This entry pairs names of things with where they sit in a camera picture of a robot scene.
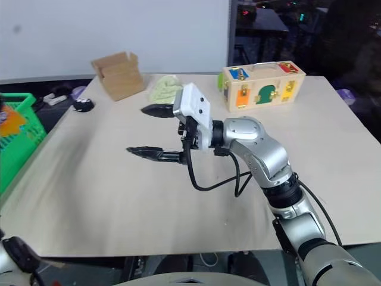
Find black right forearm cable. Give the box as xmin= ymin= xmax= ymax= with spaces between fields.
xmin=297 ymin=181 xmax=343 ymax=247

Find grey partition post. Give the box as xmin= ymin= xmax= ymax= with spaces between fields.
xmin=227 ymin=0 xmax=238 ymax=67

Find grey robot torso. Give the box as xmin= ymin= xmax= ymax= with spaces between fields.
xmin=114 ymin=269 xmax=305 ymax=286

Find orange packet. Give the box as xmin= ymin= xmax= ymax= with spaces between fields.
xmin=0 ymin=106 xmax=28 ymax=138

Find light green towel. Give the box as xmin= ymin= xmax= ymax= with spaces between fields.
xmin=147 ymin=74 xmax=185 ymax=105

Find brown cardboard box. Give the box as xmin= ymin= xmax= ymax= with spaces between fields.
xmin=90 ymin=51 xmax=147 ymax=102

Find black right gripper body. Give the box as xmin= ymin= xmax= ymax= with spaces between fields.
xmin=177 ymin=115 xmax=200 ymax=150

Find dark background desk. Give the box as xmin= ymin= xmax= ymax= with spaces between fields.
xmin=235 ymin=8 xmax=290 ymax=62

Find black round object white dots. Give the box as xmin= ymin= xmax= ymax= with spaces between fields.
xmin=73 ymin=97 xmax=95 ymax=113

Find purple bag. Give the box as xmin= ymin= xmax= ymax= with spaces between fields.
xmin=338 ymin=88 xmax=357 ymax=105

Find black device red display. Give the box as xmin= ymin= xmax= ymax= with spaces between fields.
xmin=236 ymin=7 xmax=257 ymax=23

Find wooden latch box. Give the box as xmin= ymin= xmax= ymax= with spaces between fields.
xmin=222 ymin=61 xmax=307 ymax=113

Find white plastic object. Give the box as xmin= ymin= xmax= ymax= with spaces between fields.
xmin=42 ymin=92 xmax=68 ymax=105

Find green plastic basket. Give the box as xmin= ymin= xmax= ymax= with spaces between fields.
xmin=0 ymin=92 xmax=48 ymax=196

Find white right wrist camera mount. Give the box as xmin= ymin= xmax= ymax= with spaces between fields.
xmin=172 ymin=83 xmax=214 ymax=151

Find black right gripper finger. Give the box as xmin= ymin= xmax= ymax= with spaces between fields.
xmin=126 ymin=145 xmax=189 ymax=166
xmin=140 ymin=104 xmax=174 ymax=119

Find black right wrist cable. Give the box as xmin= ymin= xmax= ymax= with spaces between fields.
xmin=182 ymin=139 xmax=254 ymax=198

